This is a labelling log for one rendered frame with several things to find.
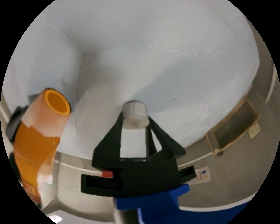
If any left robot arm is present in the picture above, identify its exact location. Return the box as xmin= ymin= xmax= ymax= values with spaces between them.
xmin=8 ymin=152 xmax=42 ymax=210

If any orange plastic bottle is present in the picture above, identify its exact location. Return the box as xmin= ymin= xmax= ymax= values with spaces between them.
xmin=13 ymin=89 xmax=71 ymax=204

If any white ribbed bottle cap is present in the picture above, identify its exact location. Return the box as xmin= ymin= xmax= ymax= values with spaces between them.
xmin=122 ymin=101 xmax=149 ymax=130

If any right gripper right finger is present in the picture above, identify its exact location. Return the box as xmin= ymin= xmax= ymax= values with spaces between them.
xmin=145 ymin=116 xmax=186 ymax=161

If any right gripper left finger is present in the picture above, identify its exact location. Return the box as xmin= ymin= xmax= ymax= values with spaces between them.
xmin=92 ymin=112 xmax=123 ymax=160

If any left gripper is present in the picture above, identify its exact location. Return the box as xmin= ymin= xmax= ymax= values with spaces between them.
xmin=5 ymin=105 xmax=29 ymax=145

